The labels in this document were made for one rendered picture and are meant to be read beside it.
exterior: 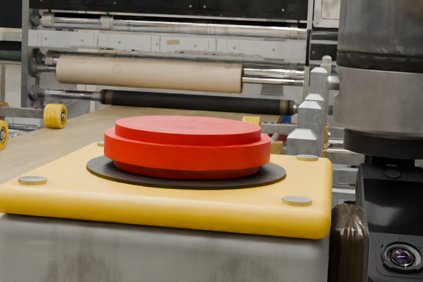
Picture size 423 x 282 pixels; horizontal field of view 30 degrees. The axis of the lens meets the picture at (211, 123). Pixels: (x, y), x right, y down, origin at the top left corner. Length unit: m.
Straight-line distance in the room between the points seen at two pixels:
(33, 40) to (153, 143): 3.31
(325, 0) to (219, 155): 3.05
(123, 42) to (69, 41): 0.24
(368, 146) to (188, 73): 2.77
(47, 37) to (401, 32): 2.99
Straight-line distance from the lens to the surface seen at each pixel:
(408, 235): 0.51
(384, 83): 0.53
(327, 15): 3.21
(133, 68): 3.36
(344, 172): 1.75
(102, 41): 3.38
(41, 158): 2.08
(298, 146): 0.94
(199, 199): 0.16
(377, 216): 0.52
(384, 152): 0.55
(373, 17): 0.54
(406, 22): 0.53
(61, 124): 2.64
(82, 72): 3.42
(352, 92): 0.55
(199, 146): 0.17
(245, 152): 0.18
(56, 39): 3.45
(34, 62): 3.54
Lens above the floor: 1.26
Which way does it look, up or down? 7 degrees down
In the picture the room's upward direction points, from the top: 3 degrees clockwise
